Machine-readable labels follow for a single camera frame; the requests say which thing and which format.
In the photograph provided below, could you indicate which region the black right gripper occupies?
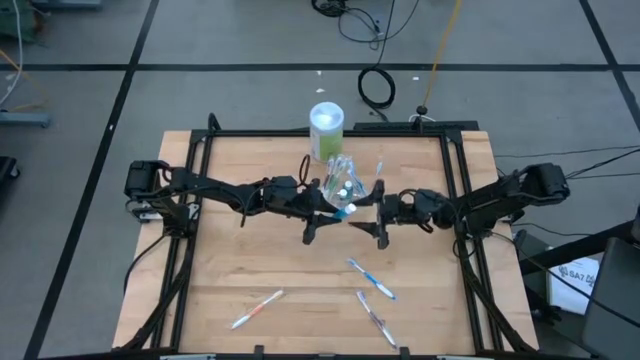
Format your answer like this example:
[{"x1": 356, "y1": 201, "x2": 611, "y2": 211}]
[{"x1": 348, "y1": 179, "x2": 454, "y2": 250}]

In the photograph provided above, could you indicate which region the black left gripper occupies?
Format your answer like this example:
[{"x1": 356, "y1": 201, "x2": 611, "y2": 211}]
[{"x1": 262, "y1": 174, "x2": 344, "y2": 245}]

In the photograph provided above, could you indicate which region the blue white toothbrush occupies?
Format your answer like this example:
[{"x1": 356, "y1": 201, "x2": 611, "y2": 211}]
[{"x1": 346, "y1": 257, "x2": 398, "y2": 301}]

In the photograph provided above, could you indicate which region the purple white toothbrush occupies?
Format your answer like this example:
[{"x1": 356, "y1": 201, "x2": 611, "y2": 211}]
[{"x1": 355, "y1": 290, "x2": 400, "y2": 349}]

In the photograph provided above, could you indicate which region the orange yellow toothbrush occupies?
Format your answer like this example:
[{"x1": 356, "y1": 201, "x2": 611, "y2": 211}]
[{"x1": 230, "y1": 288, "x2": 285, "y2": 330}]

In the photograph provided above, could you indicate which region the clear plastic holder cup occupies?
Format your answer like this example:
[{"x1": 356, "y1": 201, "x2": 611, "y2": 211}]
[{"x1": 319, "y1": 154, "x2": 374, "y2": 214}]

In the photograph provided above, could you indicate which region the green disinfecting wipes canister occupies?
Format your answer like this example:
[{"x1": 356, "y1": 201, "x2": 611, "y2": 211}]
[{"x1": 308, "y1": 101, "x2": 346, "y2": 164}]

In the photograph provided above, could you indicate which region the black diagonal beam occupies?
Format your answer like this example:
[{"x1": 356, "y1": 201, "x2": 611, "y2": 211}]
[{"x1": 519, "y1": 219, "x2": 640, "y2": 276}]

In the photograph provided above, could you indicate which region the white printed box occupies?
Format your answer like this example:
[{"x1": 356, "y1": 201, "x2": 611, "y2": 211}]
[{"x1": 547, "y1": 256, "x2": 601, "y2": 316}]

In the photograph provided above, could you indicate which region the dark grey chair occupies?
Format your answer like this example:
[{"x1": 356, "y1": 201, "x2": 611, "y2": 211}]
[{"x1": 579, "y1": 237, "x2": 640, "y2": 360}]

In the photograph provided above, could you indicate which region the black caster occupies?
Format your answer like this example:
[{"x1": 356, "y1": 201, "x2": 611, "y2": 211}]
[{"x1": 0, "y1": 155, "x2": 21, "y2": 189}]

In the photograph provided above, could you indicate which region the blue grey bar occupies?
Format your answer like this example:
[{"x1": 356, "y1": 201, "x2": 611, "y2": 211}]
[{"x1": 29, "y1": 0, "x2": 104, "y2": 11}]

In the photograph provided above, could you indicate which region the green bag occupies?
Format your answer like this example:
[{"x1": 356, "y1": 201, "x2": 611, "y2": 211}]
[{"x1": 0, "y1": 0, "x2": 40, "y2": 42}]

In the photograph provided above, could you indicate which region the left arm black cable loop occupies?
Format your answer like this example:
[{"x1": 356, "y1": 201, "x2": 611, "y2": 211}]
[{"x1": 298, "y1": 153, "x2": 312, "y2": 186}]

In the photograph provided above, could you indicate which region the black coiled floor cable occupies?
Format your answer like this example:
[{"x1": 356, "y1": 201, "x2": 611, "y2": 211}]
[{"x1": 356, "y1": 0, "x2": 399, "y2": 123}]

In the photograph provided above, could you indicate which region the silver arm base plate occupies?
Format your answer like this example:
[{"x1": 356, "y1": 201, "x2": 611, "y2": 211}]
[{"x1": 130, "y1": 202, "x2": 166, "y2": 224}]

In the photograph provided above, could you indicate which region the thin black floor cable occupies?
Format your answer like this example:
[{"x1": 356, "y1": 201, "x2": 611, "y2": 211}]
[{"x1": 337, "y1": 0, "x2": 421, "y2": 51}]

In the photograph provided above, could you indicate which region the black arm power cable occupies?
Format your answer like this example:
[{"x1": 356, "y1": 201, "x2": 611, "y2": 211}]
[{"x1": 122, "y1": 233, "x2": 169, "y2": 296}]

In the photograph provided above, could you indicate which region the thick black cable coil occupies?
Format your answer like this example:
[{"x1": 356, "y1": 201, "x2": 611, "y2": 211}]
[{"x1": 310, "y1": 0, "x2": 350, "y2": 19}]

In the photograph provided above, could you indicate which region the yellow hanging cable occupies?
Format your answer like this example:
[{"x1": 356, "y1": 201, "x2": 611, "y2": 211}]
[{"x1": 0, "y1": 47, "x2": 50, "y2": 114}]

